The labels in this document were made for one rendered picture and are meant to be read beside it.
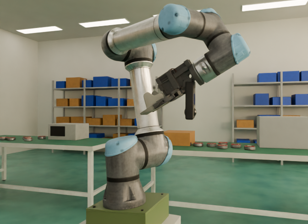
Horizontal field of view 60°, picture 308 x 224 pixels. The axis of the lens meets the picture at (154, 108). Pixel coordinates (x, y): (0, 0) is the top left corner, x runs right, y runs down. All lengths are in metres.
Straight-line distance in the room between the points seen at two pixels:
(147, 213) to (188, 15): 0.60
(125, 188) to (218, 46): 0.54
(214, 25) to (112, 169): 0.56
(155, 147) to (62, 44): 7.83
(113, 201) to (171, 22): 0.59
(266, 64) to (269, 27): 0.87
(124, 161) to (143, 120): 0.19
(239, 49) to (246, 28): 6.38
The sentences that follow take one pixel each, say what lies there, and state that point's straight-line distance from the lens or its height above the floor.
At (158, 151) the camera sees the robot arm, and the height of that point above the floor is 1.00.
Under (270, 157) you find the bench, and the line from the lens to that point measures 2.75.
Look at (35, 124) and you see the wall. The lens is 8.93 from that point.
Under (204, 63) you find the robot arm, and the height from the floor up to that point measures 1.28.
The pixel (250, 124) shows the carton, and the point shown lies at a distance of 6.33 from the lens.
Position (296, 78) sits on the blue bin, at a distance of 6.45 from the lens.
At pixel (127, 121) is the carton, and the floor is 0.88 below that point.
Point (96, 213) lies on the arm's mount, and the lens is 0.98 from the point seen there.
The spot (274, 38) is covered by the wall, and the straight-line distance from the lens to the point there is 7.11.
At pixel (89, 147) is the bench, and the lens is 3.16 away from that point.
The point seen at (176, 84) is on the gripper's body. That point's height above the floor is 1.23.
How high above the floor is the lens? 1.15
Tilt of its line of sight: 1 degrees up
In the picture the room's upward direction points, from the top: straight up
